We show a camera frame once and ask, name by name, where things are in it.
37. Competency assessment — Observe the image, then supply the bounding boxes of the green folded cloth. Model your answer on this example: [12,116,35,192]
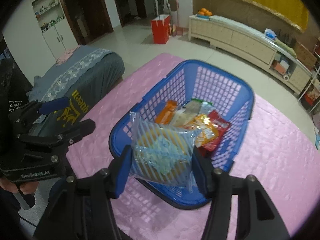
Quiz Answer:
[274,38,297,59]

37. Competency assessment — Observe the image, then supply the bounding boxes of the blue striped clear snack bag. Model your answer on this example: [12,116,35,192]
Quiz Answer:
[130,112,201,192]

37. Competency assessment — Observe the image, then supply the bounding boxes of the white wall cupboard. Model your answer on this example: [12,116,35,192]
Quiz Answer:
[30,0,78,59]

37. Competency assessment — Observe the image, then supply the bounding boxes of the grey sofa with lace cover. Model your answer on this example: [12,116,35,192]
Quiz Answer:
[28,46,125,137]

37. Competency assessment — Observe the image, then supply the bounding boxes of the person's left hand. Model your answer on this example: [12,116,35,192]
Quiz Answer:
[0,177,40,196]

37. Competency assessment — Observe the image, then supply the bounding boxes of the broom and dustpan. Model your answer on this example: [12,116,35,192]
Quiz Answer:
[165,0,184,37]

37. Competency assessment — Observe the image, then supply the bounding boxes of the red paper bag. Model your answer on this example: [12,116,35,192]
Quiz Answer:
[151,15,171,44]

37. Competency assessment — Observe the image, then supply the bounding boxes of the cream TV cabinet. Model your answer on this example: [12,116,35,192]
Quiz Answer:
[188,15,311,95]

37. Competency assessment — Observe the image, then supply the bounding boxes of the blue plastic basket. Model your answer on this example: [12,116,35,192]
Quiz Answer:
[109,60,254,210]

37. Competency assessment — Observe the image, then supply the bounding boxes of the cracker pack green ends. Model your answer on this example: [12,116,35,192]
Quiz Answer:
[169,99,215,127]

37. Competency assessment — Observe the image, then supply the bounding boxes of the pink quilted tablecloth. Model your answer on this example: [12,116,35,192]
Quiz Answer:
[67,54,319,239]

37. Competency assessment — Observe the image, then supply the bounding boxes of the white wire shelf rack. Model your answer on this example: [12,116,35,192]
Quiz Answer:
[298,63,319,114]

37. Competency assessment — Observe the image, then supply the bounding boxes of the orange Alpenliebe candy stick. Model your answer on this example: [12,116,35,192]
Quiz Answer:
[155,100,177,125]

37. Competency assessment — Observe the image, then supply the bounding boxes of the orange yellow snack pouch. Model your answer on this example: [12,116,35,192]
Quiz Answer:
[183,114,217,147]

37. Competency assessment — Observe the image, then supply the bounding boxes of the red snack pouch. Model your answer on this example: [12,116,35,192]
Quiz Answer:
[199,110,231,158]

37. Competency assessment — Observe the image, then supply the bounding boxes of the blue tissue pack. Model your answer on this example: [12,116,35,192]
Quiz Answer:
[264,28,277,41]

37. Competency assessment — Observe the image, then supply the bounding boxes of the brown cardboard box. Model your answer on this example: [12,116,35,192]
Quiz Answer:
[293,41,317,71]

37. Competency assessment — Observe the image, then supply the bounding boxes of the plate of oranges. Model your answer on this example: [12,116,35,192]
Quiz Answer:
[196,8,213,19]

